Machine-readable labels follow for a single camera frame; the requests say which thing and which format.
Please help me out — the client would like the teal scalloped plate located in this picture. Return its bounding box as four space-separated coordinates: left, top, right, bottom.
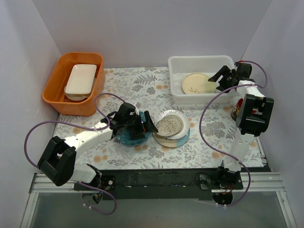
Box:
115 111 151 146

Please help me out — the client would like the clear white plastic bin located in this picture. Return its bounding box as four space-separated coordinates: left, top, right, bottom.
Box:
168 55 234 104

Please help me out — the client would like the floral patterned table mat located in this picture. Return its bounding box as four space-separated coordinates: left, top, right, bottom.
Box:
46 66 264 171

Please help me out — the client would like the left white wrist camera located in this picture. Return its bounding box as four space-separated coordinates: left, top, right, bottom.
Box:
134 102 140 115

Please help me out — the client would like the cream and green plate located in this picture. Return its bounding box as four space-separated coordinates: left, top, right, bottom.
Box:
181 73 217 95

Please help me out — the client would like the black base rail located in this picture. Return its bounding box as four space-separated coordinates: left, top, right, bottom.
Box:
73 167 244 200

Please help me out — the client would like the aluminium frame rail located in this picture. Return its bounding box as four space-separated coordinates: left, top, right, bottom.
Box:
29 172 285 193

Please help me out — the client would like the red and black mug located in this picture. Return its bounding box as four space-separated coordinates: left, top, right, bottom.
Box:
231 98 246 125

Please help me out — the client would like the white fluted plate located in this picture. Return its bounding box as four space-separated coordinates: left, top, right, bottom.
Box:
155 110 190 139

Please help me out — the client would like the white rectangular dish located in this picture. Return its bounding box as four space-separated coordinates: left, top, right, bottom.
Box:
65 64 97 95

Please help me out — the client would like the orange plastic bin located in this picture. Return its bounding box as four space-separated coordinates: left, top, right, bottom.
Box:
42 52 105 116

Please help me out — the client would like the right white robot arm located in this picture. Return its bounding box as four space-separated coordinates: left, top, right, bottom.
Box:
208 60 274 189

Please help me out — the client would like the cream and blue plate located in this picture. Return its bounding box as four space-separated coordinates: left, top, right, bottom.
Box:
153 130 190 148

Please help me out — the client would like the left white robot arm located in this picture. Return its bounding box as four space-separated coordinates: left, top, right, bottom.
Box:
38 103 158 190

